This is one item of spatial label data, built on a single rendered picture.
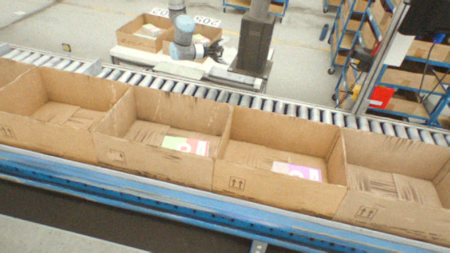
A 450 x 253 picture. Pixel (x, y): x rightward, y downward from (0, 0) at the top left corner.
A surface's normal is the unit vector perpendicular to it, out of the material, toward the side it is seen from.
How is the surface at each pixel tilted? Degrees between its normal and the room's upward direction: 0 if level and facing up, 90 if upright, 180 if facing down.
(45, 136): 90
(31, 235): 0
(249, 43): 90
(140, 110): 90
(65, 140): 90
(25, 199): 0
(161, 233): 0
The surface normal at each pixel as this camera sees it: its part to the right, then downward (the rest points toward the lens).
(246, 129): -0.19, 0.62
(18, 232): 0.10, -0.76
